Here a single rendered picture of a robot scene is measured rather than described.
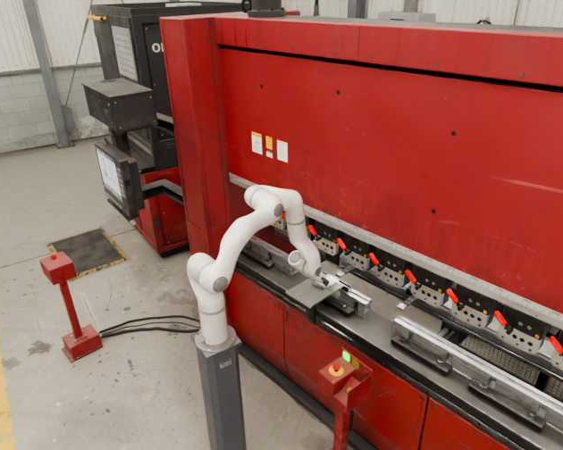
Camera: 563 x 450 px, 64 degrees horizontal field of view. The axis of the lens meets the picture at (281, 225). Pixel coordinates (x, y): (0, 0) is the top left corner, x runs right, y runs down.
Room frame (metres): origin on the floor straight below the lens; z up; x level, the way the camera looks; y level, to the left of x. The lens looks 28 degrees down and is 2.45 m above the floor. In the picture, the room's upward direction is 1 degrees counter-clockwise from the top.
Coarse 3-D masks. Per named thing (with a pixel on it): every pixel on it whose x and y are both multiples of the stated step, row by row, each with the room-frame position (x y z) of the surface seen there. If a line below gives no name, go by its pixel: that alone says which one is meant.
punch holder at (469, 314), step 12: (456, 288) 1.53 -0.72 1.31; (468, 288) 1.49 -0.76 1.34; (468, 300) 1.48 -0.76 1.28; (480, 300) 1.45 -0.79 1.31; (492, 300) 1.42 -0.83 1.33; (456, 312) 1.51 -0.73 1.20; (468, 312) 1.47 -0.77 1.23; (480, 312) 1.44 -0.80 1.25; (492, 312) 1.46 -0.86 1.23; (480, 324) 1.43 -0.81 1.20
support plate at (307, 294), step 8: (296, 288) 1.98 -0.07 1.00; (304, 288) 1.97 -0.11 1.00; (312, 288) 1.97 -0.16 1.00; (320, 288) 1.97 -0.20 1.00; (336, 288) 1.97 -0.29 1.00; (296, 296) 1.91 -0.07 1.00; (304, 296) 1.90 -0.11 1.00; (312, 296) 1.90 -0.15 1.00; (320, 296) 1.90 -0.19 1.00; (304, 304) 1.85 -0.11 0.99; (312, 304) 1.84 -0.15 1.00
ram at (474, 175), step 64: (256, 64) 2.44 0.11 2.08; (320, 64) 2.11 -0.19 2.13; (256, 128) 2.46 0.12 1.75; (320, 128) 2.11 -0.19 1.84; (384, 128) 1.84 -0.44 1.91; (448, 128) 1.64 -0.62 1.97; (512, 128) 1.47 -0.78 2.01; (320, 192) 2.10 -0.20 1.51; (384, 192) 1.82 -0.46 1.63; (448, 192) 1.61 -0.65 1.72; (512, 192) 1.43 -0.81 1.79; (448, 256) 1.57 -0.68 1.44; (512, 256) 1.40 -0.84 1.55
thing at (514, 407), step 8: (472, 384) 1.39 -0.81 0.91; (480, 384) 1.39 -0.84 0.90; (480, 392) 1.35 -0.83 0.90; (488, 392) 1.34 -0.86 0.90; (496, 392) 1.34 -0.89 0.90; (488, 400) 1.32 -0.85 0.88; (496, 400) 1.30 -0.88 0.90; (504, 400) 1.30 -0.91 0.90; (504, 408) 1.27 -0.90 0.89; (512, 408) 1.26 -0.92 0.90; (520, 408) 1.26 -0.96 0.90; (520, 416) 1.22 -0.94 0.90; (536, 416) 1.22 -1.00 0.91; (528, 424) 1.20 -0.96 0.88; (536, 424) 1.18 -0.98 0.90; (544, 424) 1.18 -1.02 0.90
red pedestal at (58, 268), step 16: (48, 256) 2.69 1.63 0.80; (64, 256) 2.68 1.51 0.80; (48, 272) 2.52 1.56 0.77; (64, 272) 2.57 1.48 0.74; (64, 288) 2.61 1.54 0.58; (64, 304) 2.63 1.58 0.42; (64, 336) 2.64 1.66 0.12; (80, 336) 2.62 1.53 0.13; (96, 336) 2.63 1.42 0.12; (64, 352) 2.58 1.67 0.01; (80, 352) 2.54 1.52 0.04
